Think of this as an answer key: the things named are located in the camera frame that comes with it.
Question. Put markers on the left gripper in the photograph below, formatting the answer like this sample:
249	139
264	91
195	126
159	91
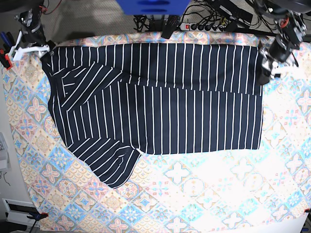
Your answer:
280	51

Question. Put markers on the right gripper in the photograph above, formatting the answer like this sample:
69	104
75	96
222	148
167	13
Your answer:
36	38

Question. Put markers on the navy white striped T-shirt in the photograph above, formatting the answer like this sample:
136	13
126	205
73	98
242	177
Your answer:
112	103

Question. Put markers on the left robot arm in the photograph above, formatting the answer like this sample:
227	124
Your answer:
287	16

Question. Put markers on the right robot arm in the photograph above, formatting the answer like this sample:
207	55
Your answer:
29	16

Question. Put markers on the red black clamp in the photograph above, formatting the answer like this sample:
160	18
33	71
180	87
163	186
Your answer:
5	60

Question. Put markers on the white power strip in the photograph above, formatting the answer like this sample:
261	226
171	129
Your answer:
202	27

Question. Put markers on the blue box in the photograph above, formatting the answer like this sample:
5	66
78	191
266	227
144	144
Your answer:
153	7

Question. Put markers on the black remote control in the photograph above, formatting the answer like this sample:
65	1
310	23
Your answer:
171	25

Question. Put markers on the white box at left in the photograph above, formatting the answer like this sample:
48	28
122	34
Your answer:
4	155

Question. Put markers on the colourful patterned tablecloth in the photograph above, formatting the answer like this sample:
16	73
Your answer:
265	190

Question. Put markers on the white device at table edge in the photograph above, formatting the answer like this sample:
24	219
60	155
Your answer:
18	211

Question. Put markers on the orange black front clamp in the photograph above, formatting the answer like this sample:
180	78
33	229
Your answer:
37	216

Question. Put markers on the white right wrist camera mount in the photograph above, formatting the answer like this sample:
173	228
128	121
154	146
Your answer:
17	53

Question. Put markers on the blue handled clamp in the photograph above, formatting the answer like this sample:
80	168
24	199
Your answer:
8	41

